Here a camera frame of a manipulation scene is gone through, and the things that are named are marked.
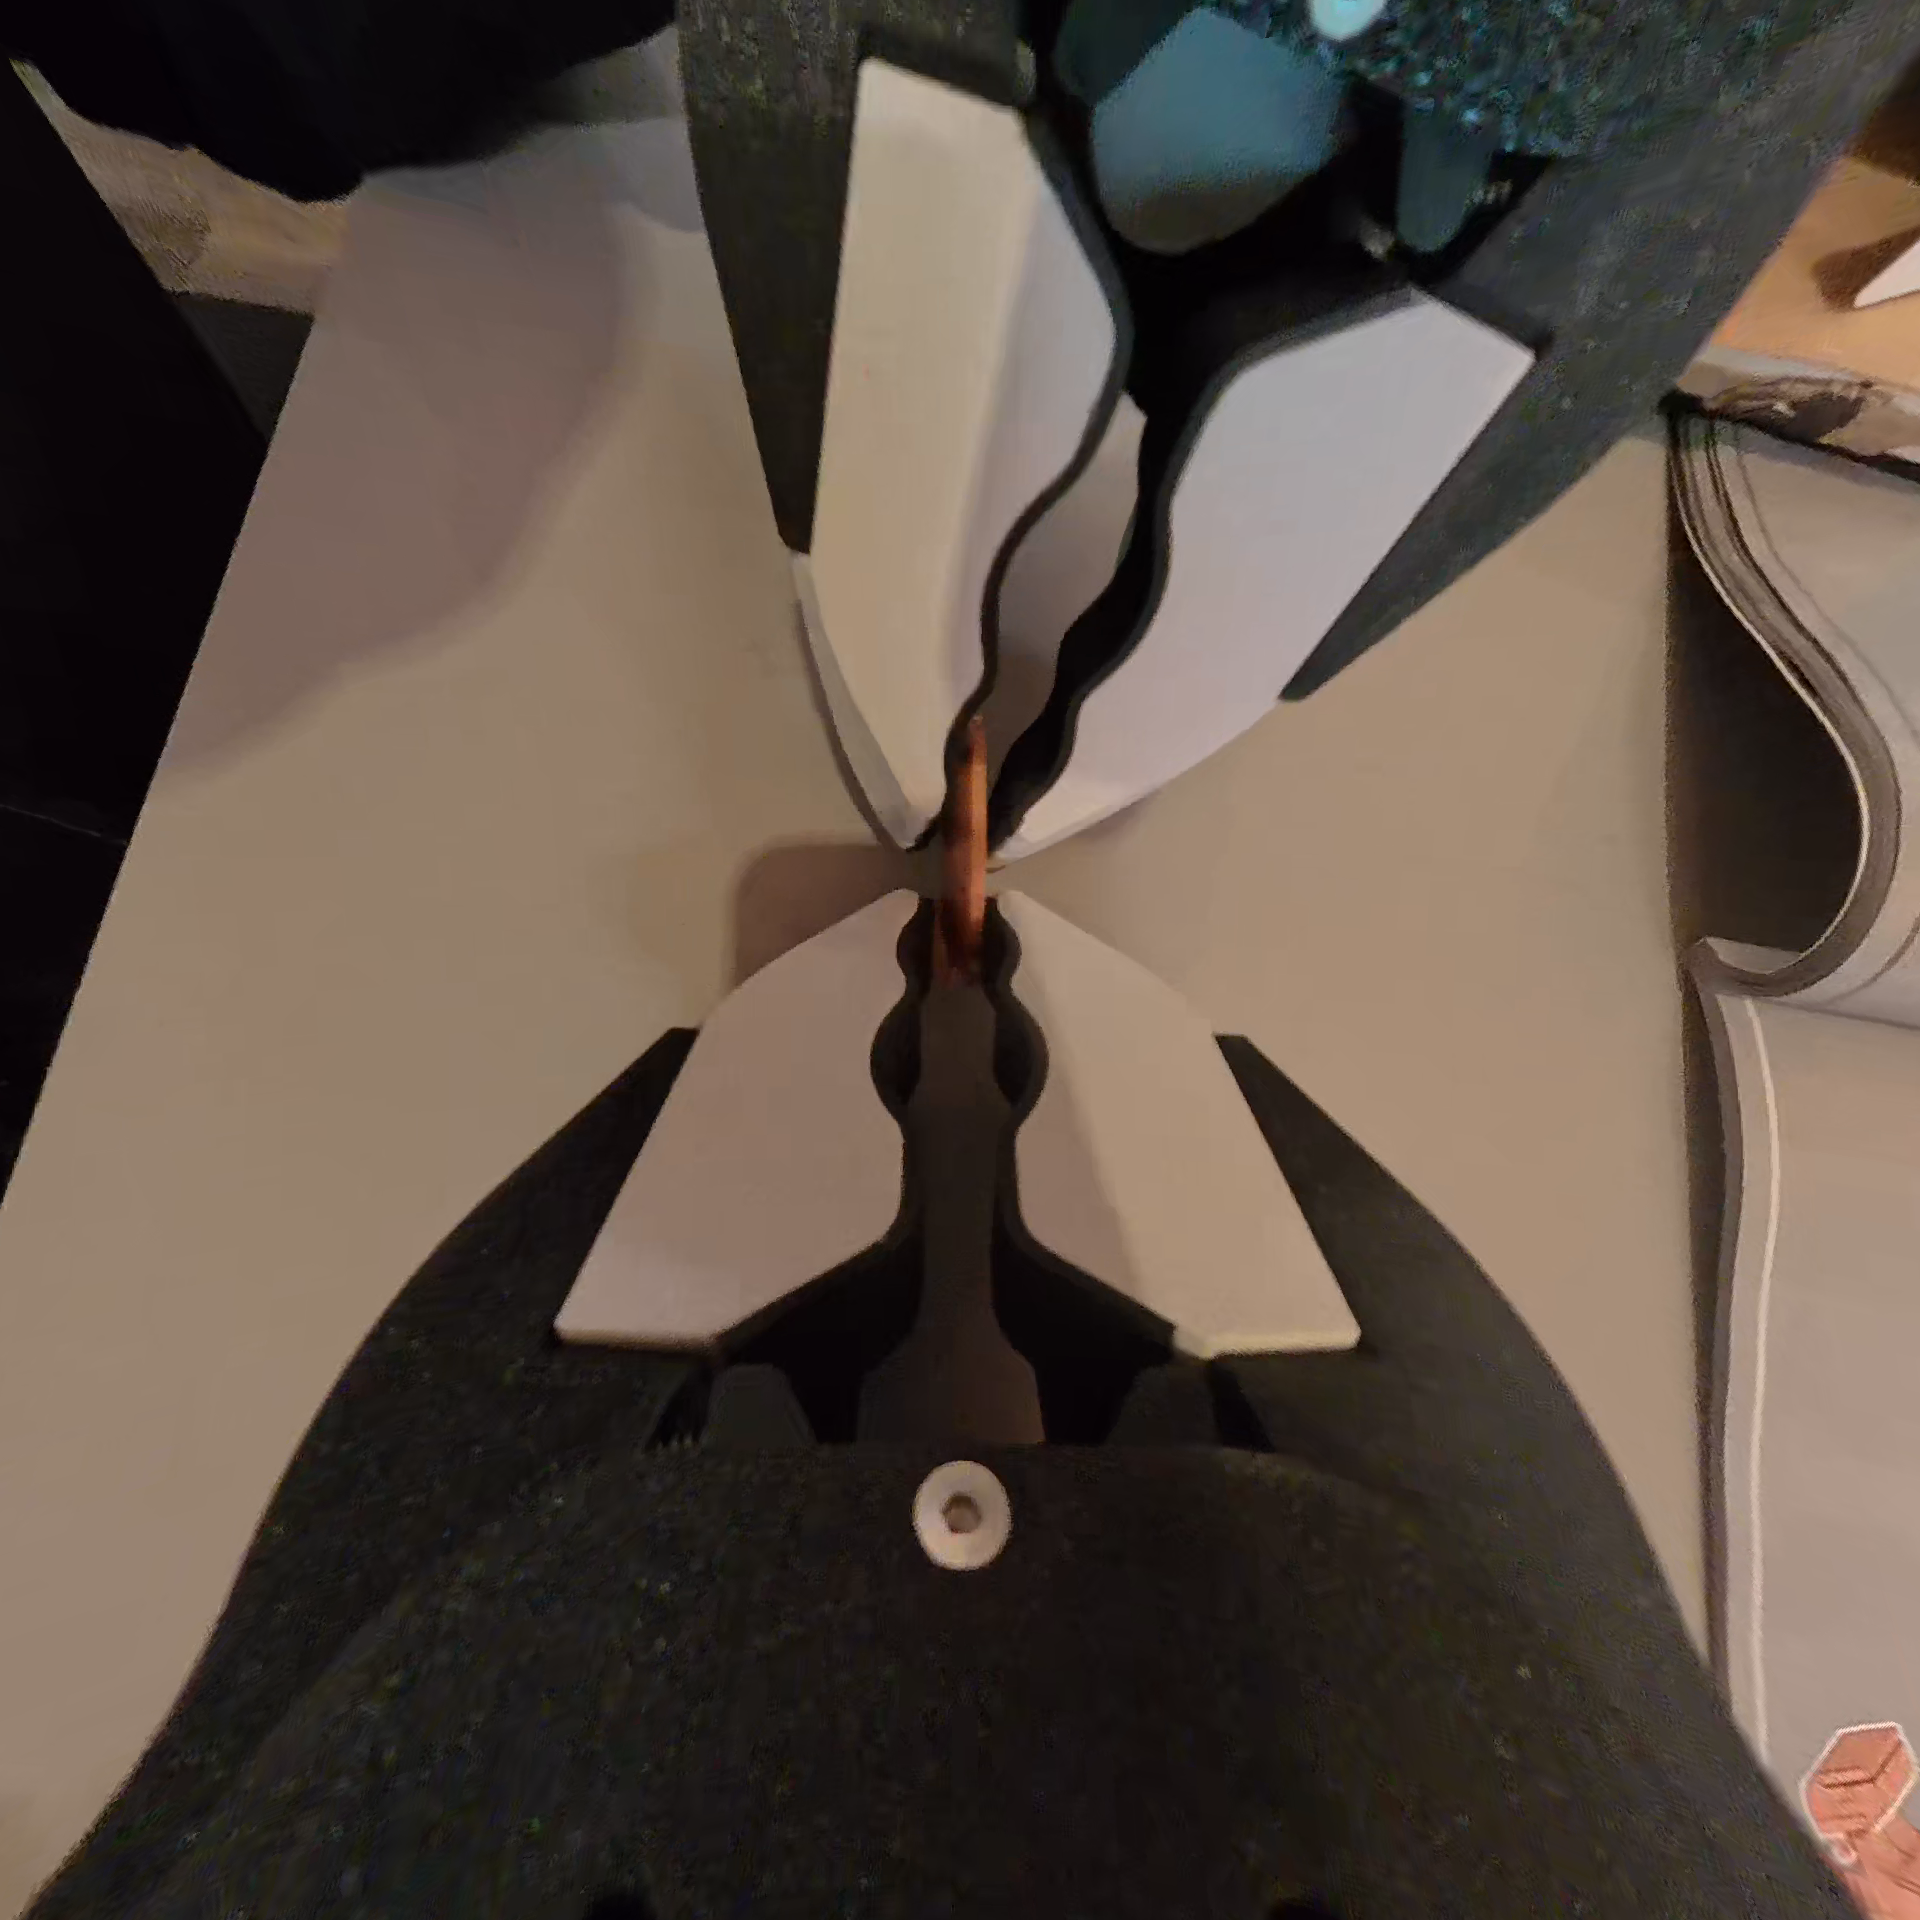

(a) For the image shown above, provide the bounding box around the grey instruction booklet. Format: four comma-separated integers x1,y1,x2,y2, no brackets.
1661,355,1920,1875

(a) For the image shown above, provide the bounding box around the brown curved brick piece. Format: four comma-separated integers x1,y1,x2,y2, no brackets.
935,715,1005,973

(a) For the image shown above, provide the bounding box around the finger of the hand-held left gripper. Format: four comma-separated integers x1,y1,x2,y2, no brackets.
1005,287,1542,851
792,54,1132,865

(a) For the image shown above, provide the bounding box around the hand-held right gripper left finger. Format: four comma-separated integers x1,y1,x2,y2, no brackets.
561,892,930,1355

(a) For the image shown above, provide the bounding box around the grey desk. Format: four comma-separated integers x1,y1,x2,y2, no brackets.
0,120,1920,1803

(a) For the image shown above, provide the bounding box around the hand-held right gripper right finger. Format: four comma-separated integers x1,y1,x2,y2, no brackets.
991,892,1372,1360

